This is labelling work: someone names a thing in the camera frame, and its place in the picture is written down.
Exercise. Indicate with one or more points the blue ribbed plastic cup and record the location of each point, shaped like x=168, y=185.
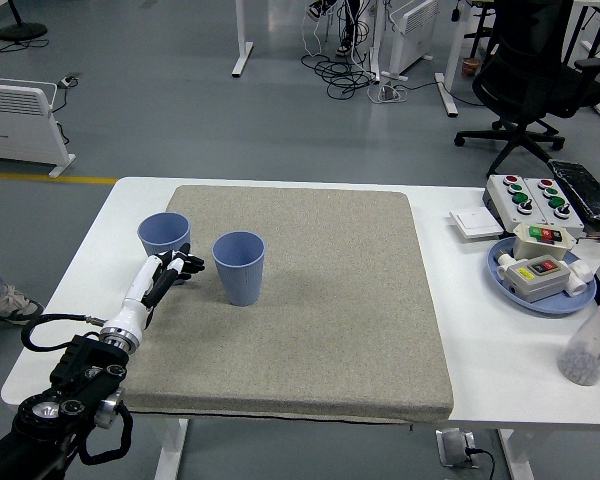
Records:
x=162, y=235
x=240, y=285

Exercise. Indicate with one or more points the small brown container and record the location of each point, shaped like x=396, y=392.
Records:
x=471, y=67

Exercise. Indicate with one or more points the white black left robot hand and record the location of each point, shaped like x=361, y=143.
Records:
x=140, y=285

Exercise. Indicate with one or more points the white desk leg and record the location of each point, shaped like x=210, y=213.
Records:
x=447, y=95
x=375, y=50
x=242, y=50

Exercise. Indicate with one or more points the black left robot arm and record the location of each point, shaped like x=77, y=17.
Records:
x=87, y=365

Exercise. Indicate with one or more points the blue round plate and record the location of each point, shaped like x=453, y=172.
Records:
x=555, y=306

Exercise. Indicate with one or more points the white wall switch plate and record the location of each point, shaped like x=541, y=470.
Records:
x=475, y=222

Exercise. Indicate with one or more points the grey switch box yellow label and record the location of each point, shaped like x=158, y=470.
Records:
x=535, y=282

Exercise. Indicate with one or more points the person's foot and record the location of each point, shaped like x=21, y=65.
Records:
x=319, y=7
x=10, y=305

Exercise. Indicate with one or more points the large white panel heater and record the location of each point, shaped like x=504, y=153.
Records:
x=15, y=120

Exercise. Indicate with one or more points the black wrapped keyboard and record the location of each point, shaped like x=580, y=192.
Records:
x=585, y=190

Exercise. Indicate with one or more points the white table leg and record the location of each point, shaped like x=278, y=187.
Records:
x=172, y=450
x=517, y=455

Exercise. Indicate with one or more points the clear bottle red cap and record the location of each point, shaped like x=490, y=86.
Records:
x=587, y=350

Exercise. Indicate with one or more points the white plastic pipe fitting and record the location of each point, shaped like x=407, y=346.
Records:
x=578, y=280
x=505, y=265

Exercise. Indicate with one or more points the black fan stand base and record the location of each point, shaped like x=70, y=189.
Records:
x=22, y=31

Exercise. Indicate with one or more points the grey floor socket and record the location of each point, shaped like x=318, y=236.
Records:
x=70, y=80

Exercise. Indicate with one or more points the white green-red push-button switch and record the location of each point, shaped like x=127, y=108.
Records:
x=530, y=246

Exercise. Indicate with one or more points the grey-brown square mat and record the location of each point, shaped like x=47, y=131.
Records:
x=305, y=300

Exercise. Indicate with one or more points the black office chair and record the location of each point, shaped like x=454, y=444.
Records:
x=530, y=75

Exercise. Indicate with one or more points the white button control box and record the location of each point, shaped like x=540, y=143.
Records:
x=502, y=202
x=575, y=220

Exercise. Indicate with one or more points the silver floor outlet box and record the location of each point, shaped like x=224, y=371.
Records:
x=452, y=447

